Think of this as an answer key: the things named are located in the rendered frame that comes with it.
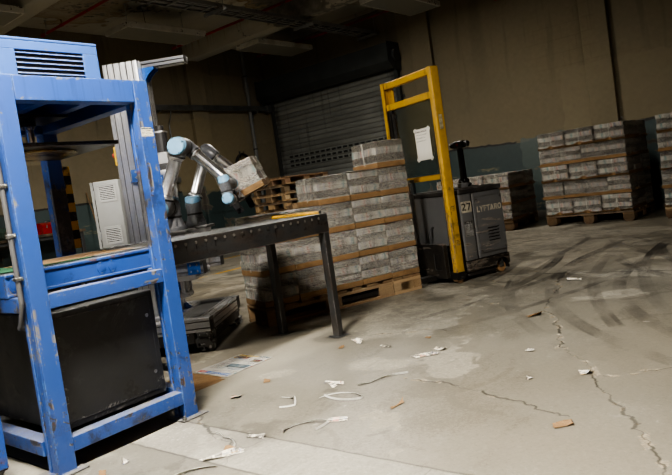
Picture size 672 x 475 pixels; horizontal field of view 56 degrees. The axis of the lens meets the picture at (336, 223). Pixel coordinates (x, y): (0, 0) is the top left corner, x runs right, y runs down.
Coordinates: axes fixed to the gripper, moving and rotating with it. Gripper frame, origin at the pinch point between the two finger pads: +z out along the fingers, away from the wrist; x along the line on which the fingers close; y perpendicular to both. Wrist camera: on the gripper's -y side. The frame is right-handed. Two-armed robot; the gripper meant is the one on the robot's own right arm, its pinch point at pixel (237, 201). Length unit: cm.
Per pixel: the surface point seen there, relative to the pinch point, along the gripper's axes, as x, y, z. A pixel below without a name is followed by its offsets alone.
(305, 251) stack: -21, -55, 45
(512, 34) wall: -444, 71, 620
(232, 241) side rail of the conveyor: -1, -25, -96
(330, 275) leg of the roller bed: -34, -73, -36
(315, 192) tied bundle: -49, -19, 58
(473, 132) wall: -326, -40, 681
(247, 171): -16.3, 14.8, -2.6
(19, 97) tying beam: 26, 60, -197
